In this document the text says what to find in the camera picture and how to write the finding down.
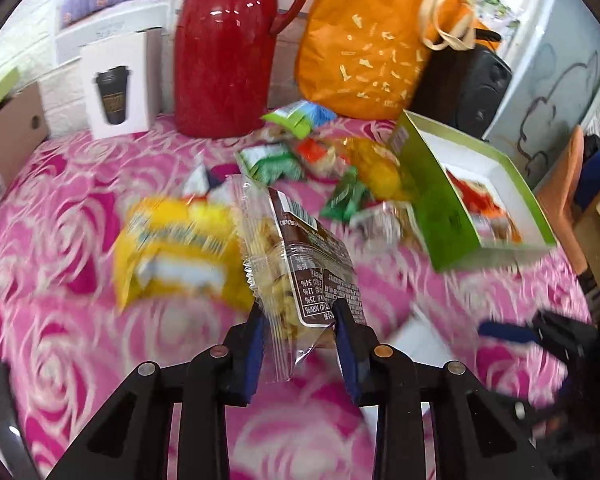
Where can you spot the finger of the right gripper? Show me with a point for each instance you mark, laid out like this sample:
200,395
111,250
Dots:
505,332

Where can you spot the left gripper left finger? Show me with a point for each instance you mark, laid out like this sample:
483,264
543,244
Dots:
245,342

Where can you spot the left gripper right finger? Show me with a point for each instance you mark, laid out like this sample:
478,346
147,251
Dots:
354,342

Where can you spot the brown cookie packet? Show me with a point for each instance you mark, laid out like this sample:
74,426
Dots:
296,269

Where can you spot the large yellow snack bag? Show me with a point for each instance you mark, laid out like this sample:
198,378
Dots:
169,246

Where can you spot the red white snack packet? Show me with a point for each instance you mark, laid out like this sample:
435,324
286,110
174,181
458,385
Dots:
491,221

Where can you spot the yellow cake packet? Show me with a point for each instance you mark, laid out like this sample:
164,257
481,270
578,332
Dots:
378,169

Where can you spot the green white snack packet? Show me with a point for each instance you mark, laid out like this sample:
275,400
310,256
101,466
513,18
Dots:
268,163

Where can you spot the dark green candy packet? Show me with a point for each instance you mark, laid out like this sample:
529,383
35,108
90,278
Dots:
348,197

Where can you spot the green white cardboard box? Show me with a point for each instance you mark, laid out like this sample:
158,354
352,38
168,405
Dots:
436,161

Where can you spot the orange chair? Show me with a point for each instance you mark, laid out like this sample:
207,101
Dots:
556,193

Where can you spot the blue bag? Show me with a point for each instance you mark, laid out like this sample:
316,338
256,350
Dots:
589,182

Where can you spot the pink rose tablecloth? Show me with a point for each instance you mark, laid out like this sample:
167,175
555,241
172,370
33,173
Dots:
69,346

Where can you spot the black speaker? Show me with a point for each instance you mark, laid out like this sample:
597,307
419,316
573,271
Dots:
462,89

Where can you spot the white cup packaging box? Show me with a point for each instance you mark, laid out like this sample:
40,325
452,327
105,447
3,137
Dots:
122,83

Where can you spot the orange tote bag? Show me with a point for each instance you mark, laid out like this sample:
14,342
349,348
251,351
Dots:
364,58

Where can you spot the red thermos jug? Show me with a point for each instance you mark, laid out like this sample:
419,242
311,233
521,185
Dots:
223,58

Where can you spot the brown cardboard box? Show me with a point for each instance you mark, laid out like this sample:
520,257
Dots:
23,126

